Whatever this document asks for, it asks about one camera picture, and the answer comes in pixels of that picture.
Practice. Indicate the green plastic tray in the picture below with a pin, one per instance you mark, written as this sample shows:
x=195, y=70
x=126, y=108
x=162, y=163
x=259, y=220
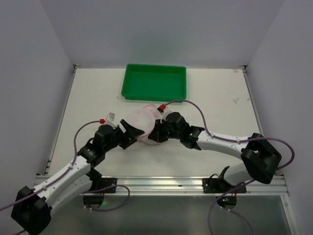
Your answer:
x=154, y=82

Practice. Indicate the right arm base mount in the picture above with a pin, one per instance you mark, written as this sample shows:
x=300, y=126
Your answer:
x=216, y=184

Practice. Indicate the aluminium mounting rail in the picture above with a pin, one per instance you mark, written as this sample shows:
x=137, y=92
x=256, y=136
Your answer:
x=189, y=186

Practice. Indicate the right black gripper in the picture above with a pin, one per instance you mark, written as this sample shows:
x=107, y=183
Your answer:
x=157, y=131

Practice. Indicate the white mesh laundry bag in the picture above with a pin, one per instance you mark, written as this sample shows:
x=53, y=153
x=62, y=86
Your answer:
x=144, y=119

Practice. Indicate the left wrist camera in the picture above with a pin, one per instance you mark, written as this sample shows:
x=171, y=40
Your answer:
x=110, y=118

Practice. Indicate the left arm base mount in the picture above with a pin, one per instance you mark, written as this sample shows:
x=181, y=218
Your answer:
x=98, y=199

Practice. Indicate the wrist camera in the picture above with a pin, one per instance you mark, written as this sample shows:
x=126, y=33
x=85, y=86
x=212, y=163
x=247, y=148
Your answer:
x=164, y=111
x=110, y=118

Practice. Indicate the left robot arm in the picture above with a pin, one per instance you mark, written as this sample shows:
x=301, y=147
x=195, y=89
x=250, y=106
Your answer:
x=34, y=207

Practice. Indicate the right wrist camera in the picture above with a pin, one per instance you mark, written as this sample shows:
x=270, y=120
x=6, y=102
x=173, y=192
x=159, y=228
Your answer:
x=164, y=111

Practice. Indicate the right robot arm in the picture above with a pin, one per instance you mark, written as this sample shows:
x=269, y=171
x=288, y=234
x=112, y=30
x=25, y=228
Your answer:
x=259, y=159

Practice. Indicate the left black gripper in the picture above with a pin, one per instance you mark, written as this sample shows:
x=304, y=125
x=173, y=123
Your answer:
x=122, y=137

